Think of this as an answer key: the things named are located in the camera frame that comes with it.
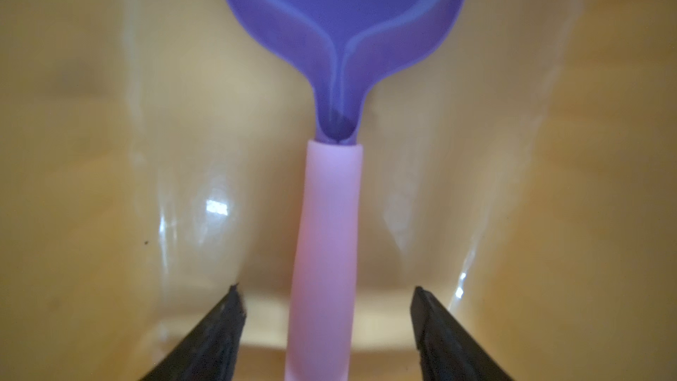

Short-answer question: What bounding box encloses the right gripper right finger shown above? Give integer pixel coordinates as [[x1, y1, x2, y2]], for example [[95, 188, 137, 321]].
[[410, 287, 512, 381]]

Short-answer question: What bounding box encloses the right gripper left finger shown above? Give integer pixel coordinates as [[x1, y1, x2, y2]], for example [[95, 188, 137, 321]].
[[141, 284, 247, 381]]

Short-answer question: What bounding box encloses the yellow plastic storage box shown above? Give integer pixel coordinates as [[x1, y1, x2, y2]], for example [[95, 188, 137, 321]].
[[1, 0, 676, 380]]

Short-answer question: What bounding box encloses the purple rake pink handle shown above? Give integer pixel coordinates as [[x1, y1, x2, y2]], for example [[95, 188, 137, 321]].
[[227, 0, 464, 380]]

